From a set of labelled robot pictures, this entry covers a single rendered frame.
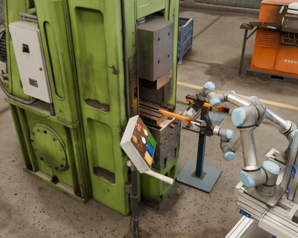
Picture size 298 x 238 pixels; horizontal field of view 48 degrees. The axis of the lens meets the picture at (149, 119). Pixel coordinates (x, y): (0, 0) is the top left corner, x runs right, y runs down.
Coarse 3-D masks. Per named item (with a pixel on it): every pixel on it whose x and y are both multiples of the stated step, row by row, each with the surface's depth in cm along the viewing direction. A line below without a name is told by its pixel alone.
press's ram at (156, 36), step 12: (144, 24) 254; (156, 24) 254; (168, 24) 254; (144, 36) 245; (156, 36) 244; (168, 36) 259; (144, 48) 250; (156, 48) 249; (168, 48) 265; (144, 60) 255; (156, 60) 254; (168, 60) 271; (144, 72) 261; (156, 72) 259
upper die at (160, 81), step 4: (168, 72) 277; (164, 76) 272; (168, 76) 279; (140, 80) 273; (144, 80) 271; (148, 80) 269; (156, 80) 264; (160, 80) 269; (164, 80) 274; (168, 80) 281; (140, 84) 275; (144, 84) 273; (148, 84) 271; (152, 84) 268; (156, 84) 266; (160, 84) 271; (164, 84) 276; (152, 88) 270; (156, 88) 268
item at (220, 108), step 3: (186, 99) 313; (204, 105) 305; (207, 105) 304; (210, 105) 302; (213, 108) 302; (216, 108) 300; (219, 108) 298; (222, 108) 298; (225, 108) 296; (228, 108) 296; (222, 111) 299; (225, 111) 298; (228, 111) 297
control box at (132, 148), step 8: (136, 120) 243; (128, 128) 238; (136, 128) 237; (144, 128) 250; (128, 136) 227; (136, 136) 233; (144, 136) 244; (152, 136) 258; (120, 144) 224; (128, 144) 223; (136, 144) 228; (144, 144) 239; (128, 152) 226; (136, 152) 225; (144, 152) 235; (136, 160) 229; (144, 160) 230; (144, 168) 232
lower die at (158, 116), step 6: (144, 102) 308; (144, 108) 299; (156, 108) 297; (162, 108) 299; (144, 114) 292; (150, 114) 291; (156, 114) 290; (162, 114) 290; (150, 120) 288; (156, 120) 284; (162, 120) 293
